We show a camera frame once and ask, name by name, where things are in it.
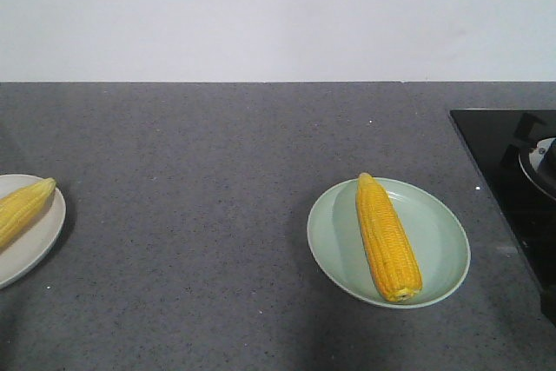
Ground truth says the yellow corn cob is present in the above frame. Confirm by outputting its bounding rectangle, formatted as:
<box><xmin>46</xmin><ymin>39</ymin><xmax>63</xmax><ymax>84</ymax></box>
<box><xmin>1</xmin><ymin>178</ymin><xmax>56</xmax><ymax>249</ymax></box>
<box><xmin>355</xmin><ymin>173</ymin><xmax>423</xmax><ymax>302</ymax></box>

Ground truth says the black burner pan support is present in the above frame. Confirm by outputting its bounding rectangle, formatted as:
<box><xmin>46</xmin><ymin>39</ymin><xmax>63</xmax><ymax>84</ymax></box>
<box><xmin>506</xmin><ymin>111</ymin><xmax>555</xmax><ymax>201</ymax></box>

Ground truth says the black glass gas hob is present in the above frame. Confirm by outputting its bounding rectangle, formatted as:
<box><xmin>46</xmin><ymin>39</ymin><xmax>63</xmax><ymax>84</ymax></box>
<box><xmin>450</xmin><ymin>109</ymin><xmax>555</xmax><ymax>322</ymax></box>

